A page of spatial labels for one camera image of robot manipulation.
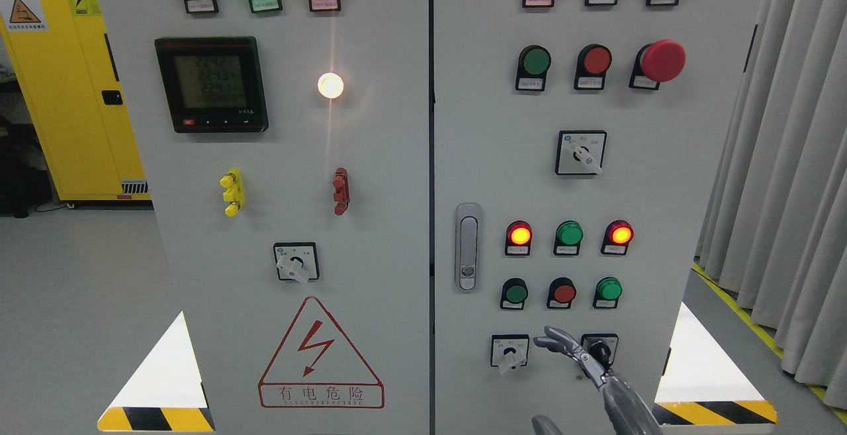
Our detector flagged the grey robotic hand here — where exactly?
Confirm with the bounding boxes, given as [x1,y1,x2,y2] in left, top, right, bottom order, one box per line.
[533,326,662,434]

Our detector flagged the lower right green push button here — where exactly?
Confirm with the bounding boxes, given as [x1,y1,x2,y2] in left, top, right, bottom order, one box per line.
[592,276,623,309]

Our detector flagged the lower red push button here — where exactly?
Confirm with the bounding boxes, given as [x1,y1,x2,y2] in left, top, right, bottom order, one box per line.
[547,276,577,309]

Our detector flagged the red push button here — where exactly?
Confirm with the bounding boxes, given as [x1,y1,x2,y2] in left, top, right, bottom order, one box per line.
[547,276,577,309]
[574,44,612,91]

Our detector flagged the lower green start push button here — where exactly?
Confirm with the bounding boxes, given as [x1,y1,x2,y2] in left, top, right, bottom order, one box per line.
[500,277,529,311]

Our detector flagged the red mushroom emergency stop button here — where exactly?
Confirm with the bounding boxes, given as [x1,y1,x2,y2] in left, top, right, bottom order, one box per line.
[629,39,687,91]

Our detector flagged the upper red push button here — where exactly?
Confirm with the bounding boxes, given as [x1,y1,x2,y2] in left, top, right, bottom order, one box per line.
[574,44,612,91]

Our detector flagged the upper green push button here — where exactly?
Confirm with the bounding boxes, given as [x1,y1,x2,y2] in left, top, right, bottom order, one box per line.
[514,44,553,92]

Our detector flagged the lower right red indicator lamp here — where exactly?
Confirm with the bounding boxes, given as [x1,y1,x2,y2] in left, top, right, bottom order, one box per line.
[601,220,633,255]

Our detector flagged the lower green indicator lamp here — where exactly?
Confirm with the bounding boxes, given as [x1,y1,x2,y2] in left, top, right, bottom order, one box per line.
[553,220,584,256]

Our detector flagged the lower left red indicator lamp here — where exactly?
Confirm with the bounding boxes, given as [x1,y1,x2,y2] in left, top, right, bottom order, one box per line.
[504,220,533,257]

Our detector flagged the grey pleated curtain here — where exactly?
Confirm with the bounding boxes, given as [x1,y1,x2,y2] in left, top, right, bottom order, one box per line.
[699,0,846,410]

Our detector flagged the red electrical danger warning sticker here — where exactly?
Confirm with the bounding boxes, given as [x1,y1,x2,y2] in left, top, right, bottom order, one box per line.
[258,297,385,410]

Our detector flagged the grey electrical control cabinet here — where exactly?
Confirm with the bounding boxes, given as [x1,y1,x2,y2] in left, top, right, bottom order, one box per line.
[100,0,762,434]

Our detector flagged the red test terminal block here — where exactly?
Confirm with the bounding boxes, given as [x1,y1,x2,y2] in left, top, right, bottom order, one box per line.
[331,168,351,216]

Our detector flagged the white lit indicator lamp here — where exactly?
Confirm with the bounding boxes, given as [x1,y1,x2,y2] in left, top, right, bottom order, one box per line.
[317,72,345,100]

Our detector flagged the yellow test terminal block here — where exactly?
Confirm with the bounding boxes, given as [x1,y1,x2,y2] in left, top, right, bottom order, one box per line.
[220,168,245,217]

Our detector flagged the black digital power meter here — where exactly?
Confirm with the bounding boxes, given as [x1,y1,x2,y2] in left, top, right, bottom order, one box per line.
[155,36,269,133]

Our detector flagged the yellow safety storage cabinet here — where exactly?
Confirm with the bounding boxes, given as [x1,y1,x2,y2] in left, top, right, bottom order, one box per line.
[2,0,150,202]

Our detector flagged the black key selector switch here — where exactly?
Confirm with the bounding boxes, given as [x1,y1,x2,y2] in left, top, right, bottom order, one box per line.
[580,333,618,368]

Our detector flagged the lower left rotary selector switch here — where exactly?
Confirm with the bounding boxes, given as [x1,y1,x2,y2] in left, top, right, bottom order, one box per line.
[490,334,530,375]

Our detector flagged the grey cabinet door handle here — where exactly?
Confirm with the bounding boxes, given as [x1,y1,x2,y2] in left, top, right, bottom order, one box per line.
[454,203,482,291]

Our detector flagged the upper right rotary selector switch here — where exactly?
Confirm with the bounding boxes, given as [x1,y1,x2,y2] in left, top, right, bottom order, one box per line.
[555,130,607,176]

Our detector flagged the left panel rotary selector switch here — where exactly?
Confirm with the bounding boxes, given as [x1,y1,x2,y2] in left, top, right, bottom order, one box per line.
[273,242,320,283]

